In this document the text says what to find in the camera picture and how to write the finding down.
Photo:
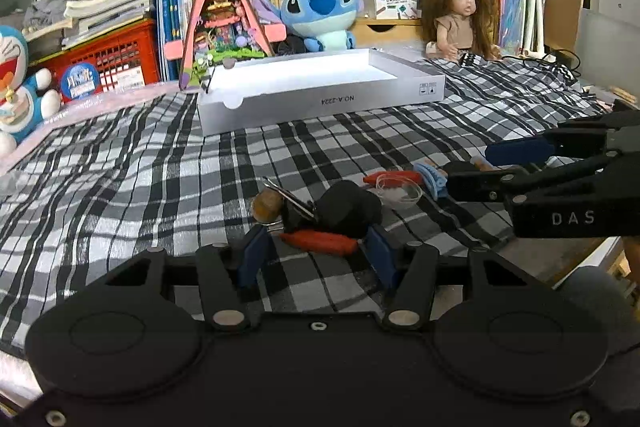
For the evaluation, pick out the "wooden drawer unit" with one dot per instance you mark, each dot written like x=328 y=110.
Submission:
x=385 y=32

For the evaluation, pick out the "red plastic crate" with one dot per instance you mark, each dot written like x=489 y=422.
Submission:
x=120 y=52

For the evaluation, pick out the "blue robot cat plush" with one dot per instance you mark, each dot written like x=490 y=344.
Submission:
x=20 y=97

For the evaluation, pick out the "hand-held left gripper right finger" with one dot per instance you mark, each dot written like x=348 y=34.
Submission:
x=381 y=257

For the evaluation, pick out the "black binder clip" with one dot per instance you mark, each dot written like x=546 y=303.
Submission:
x=208 y=82
x=300 y=208

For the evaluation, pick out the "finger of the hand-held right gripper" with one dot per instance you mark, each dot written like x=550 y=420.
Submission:
x=475 y=187
x=520 y=151

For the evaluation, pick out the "black round cap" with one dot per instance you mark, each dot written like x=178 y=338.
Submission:
x=460 y=168
x=350 y=207

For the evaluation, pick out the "brown cardboard sheet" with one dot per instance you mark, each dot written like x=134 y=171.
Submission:
x=565 y=7

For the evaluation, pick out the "long-haired baby doll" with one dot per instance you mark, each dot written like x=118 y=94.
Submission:
x=457 y=17

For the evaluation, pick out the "grey flat panel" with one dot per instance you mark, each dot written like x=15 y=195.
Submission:
x=610 y=52

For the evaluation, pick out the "red clip piece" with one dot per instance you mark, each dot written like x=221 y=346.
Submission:
x=320 y=241

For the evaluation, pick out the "clear plastic cup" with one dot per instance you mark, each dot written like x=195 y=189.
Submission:
x=400 y=199

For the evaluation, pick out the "thin colourful booklets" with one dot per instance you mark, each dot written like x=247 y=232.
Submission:
x=510 y=7

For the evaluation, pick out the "white shallow cardboard box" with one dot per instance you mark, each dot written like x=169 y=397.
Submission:
x=300 y=79

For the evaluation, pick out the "black white plaid blanket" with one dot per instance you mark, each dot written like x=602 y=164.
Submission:
x=150 y=187

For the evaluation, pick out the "blue alien plush toy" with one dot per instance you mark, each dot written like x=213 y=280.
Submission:
x=320 y=12

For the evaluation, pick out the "triangular miniature house model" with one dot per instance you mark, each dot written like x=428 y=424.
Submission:
x=220 y=17

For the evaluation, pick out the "tall blue upright books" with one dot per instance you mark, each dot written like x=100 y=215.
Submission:
x=172 y=7

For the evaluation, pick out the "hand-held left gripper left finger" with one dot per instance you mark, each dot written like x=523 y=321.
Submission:
x=252 y=254

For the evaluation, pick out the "brown round nut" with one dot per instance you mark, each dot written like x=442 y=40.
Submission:
x=265 y=206
x=229 y=65

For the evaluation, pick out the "grey cloth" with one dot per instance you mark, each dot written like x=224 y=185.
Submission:
x=45 y=14

